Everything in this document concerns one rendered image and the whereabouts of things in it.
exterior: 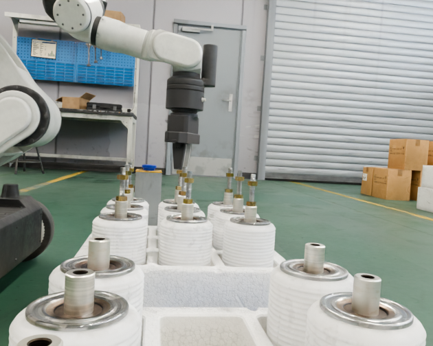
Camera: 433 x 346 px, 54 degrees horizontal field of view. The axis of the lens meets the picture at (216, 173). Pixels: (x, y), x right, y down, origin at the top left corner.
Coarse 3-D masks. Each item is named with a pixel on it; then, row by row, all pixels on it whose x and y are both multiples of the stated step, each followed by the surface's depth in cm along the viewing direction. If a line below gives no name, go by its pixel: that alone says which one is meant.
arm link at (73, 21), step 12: (48, 0) 89; (60, 0) 88; (72, 0) 88; (84, 0) 89; (48, 12) 90; (60, 12) 89; (72, 12) 89; (84, 12) 89; (60, 24) 90; (72, 24) 90; (84, 24) 90
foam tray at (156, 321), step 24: (144, 312) 51; (168, 312) 51; (192, 312) 52; (216, 312) 52; (240, 312) 53; (264, 312) 53; (144, 336) 45; (168, 336) 51; (192, 336) 51; (216, 336) 52; (240, 336) 52; (264, 336) 46
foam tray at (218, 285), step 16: (144, 272) 69; (160, 272) 69; (176, 272) 70; (192, 272) 70; (208, 272) 70; (224, 272) 71; (240, 272) 71; (256, 272) 72; (144, 288) 69; (160, 288) 69; (176, 288) 70; (192, 288) 70; (208, 288) 70; (224, 288) 71; (240, 288) 71; (256, 288) 72; (144, 304) 69; (160, 304) 69; (176, 304) 70; (192, 304) 70; (208, 304) 71; (224, 304) 71; (240, 304) 71; (256, 304) 72
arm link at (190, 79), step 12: (204, 48) 98; (216, 48) 98; (204, 60) 98; (216, 60) 99; (180, 72) 96; (192, 72) 96; (204, 72) 98; (168, 84) 96; (180, 84) 95; (192, 84) 95; (204, 84) 97
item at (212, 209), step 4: (208, 208) 101; (212, 208) 99; (216, 208) 98; (220, 208) 98; (244, 208) 100; (208, 212) 101; (212, 212) 99; (208, 216) 101; (212, 216) 99; (212, 220) 99; (212, 224) 99; (212, 228) 99; (212, 232) 99; (212, 236) 99
